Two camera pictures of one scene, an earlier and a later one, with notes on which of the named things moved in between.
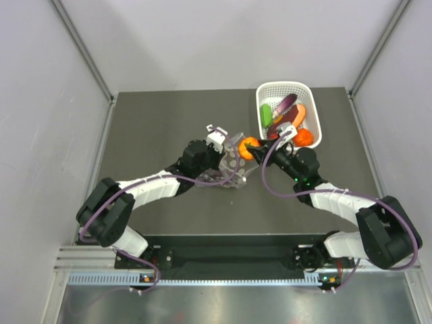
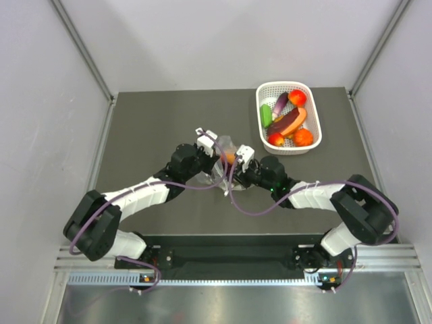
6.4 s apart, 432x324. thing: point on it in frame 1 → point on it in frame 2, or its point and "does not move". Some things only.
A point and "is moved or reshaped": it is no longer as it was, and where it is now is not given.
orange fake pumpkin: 304,138 does not move
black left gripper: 218,156 does not move
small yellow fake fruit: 277,119 does not move
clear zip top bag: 233,170 is moved or reshaped
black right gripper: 258,150 → 243,177
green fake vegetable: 266,114 does not move
